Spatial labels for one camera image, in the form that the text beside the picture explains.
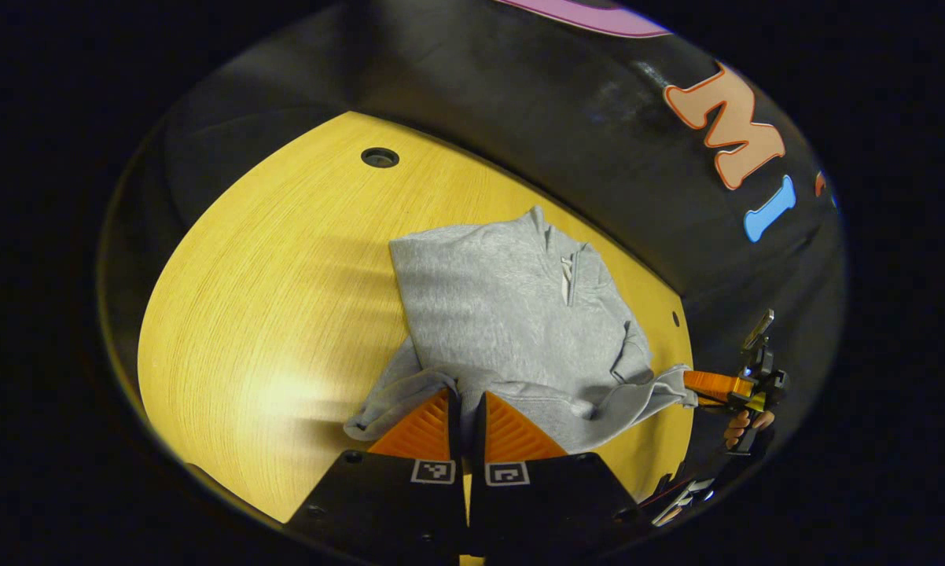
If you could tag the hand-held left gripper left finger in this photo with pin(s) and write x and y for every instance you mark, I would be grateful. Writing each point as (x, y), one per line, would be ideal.
(386, 503)

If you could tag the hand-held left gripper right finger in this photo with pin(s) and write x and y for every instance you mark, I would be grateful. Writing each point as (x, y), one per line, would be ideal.
(551, 503)

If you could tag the black backdrop cloth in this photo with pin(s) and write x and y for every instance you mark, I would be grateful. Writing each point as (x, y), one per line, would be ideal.
(598, 141)

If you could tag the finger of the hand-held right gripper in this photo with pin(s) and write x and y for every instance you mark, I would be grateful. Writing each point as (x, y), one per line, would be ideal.
(716, 384)

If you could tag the grey zip sweatshirt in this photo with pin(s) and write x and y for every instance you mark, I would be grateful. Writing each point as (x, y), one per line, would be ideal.
(504, 314)

